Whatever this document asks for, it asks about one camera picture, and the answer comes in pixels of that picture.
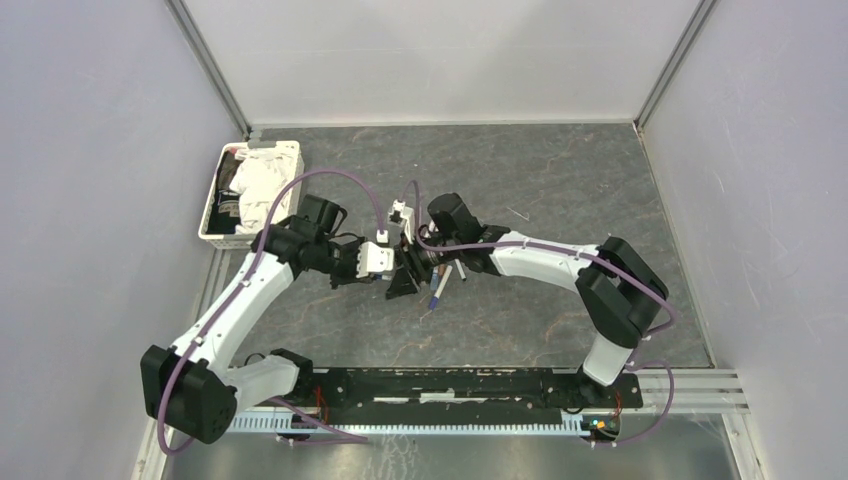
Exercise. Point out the white cloth in basket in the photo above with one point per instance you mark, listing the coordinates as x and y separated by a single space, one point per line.
260 176

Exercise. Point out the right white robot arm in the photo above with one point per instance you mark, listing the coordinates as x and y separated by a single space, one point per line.
620 292

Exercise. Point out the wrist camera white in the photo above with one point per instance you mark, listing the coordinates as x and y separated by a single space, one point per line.
402 216
375 257

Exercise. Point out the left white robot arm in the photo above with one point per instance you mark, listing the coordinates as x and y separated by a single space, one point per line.
192 386

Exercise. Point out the blue capped marker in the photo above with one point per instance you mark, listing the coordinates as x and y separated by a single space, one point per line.
443 280

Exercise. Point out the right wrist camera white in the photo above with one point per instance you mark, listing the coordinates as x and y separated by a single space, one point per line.
402 216

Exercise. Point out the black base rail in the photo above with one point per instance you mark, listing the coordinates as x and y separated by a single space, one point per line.
464 397

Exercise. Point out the white plastic basket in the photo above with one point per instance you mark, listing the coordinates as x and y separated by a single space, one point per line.
220 213

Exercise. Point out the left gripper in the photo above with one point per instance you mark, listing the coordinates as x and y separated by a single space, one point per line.
411 259

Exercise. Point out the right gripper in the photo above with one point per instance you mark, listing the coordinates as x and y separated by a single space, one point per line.
354 260

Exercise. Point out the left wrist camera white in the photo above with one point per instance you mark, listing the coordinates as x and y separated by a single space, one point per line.
375 257

